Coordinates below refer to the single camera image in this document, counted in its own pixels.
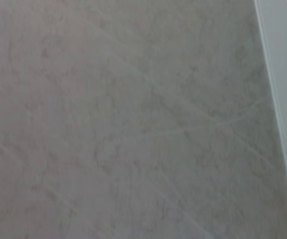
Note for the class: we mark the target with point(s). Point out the white frame strip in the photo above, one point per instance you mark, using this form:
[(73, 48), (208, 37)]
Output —
[(275, 25)]

